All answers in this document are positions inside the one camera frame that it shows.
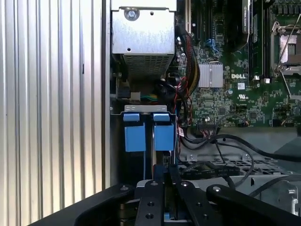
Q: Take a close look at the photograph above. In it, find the thick black case cable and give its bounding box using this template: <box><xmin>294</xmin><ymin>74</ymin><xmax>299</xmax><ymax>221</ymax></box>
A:
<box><xmin>180</xmin><ymin>133</ymin><xmax>301</xmax><ymax>163</ymax></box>

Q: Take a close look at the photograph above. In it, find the black expansion slot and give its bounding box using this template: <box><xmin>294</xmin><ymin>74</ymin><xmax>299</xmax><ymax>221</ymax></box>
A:
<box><xmin>194</xmin><ymin>0</ymin><xmax>202</xmax><ymax>40</ymax></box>

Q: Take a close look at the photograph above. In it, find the blue board connector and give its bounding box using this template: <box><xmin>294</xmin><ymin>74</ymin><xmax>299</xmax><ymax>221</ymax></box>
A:
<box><xmin>206</xmin><ymin>39</ymin><xmax>221</xmax><ymax>54</ymax></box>

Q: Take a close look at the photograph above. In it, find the silver chipset heatsink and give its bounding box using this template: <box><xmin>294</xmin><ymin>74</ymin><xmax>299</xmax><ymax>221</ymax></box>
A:
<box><xmin>198</xmin><ymin>63</ymin><xmax>223</xmax><ymax>88</ymax></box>

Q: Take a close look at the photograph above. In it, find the green RAM stick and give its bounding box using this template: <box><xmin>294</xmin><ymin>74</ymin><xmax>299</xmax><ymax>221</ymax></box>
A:
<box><xmin>250</xmin><ymin>0</ymin><xmax>263</xmax><ymax>81</ymax></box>

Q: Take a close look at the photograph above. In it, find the silver power supply unit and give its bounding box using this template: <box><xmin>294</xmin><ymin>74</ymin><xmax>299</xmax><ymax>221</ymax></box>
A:
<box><xmin>110</xmin><ymin>0</ymin><xmax>177</xmax><ymax>76</ymax></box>

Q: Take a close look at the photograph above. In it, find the metal locking lever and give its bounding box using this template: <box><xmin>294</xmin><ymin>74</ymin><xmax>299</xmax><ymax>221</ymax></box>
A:
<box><xmin>277</xmin><ymin>22</ymin><xmax>300</xmax><ymax>67</ymax></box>

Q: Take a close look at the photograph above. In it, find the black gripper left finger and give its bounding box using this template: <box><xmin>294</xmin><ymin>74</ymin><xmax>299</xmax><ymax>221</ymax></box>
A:
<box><xmin>29</xmin><ymin>165</ymin><xmax>165</xmax><ymax>226</ymax></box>

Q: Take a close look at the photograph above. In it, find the metal socket cover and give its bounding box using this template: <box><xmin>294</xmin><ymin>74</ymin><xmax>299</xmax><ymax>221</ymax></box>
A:
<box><xmin>279</xmin><ymin>65</ymin><xmax>301</xmax><ymax>101</ymax></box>

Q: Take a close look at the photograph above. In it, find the black graphics card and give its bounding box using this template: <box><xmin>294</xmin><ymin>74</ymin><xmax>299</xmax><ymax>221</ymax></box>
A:
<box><xmin>225</xmin><ymin>0</ymin><xmax>251</xmax><ymax>51</ymax></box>

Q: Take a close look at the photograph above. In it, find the gray metal disk bay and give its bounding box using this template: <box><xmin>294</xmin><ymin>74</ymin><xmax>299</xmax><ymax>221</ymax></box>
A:
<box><xmin>110</xmin><ymin>105</ymin><xmax>178</xmax><ymax>186</ymax></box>

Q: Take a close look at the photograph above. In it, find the black connector with coloured wires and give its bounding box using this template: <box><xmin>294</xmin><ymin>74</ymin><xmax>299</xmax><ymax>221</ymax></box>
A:
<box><xmin>197</xmin><ymin>119</ymin><xmax>218</xmax><ymax>138</ymax></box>

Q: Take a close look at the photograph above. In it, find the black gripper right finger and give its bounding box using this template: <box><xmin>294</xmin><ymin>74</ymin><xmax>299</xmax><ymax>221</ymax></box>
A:
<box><xmin>169</xmin><ymin>164</ymin><xmax>301</xmax><ymax>226</ymax></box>

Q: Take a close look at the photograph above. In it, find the CPU socket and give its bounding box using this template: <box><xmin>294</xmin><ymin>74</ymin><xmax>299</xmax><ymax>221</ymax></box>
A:
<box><xmin>272</xmin><ymin>22</ymin><xmax>301</xmax><ymax>69</ymax></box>

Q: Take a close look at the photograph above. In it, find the black braided disk power wire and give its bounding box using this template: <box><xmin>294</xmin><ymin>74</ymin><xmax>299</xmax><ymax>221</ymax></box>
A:
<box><xmin>177</xmin><ymin>137</ymin><xmax>228</xmax><ymax>172</ymax></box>

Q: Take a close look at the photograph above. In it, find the sleeved power cable bundle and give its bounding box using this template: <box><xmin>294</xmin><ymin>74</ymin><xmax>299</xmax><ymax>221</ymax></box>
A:
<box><xmin>178</xmin><ymin>25</ymin><xmax>200</xmax><ymax>97</ymax></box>

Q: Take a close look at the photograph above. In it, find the black and gray PC case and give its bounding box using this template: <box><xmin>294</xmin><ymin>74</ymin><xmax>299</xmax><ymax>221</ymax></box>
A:
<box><xmin>101</xmin><ymin>0</ymin><xmax>301</xmax><ymax>226</ymax></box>

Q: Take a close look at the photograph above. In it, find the hard disk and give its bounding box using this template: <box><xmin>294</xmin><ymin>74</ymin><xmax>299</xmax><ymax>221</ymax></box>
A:
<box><xmin>151</xmin><ymin>113</ymin><xmax>176</xmax><ymax>181</ymax></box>

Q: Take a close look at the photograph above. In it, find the gray perforated drive cage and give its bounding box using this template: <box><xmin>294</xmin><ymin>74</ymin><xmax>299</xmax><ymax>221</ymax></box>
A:
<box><xmin>177</xmin><ymin>127</ymin><xmax>301</xmax><ymax>216</ymax></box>

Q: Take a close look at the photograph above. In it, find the beige expansion slot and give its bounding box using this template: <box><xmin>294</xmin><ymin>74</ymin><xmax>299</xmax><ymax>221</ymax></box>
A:
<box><xmin>185</xmin><ymin>0</ymin><xmax>192</xmax><ymax>32</ymax></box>

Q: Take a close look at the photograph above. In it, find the green motherboard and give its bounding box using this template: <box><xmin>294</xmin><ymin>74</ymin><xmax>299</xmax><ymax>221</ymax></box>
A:
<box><xmin>175</xmin><ymin>0</ymin><xmax>301</xmax><ymax>129</ymax></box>

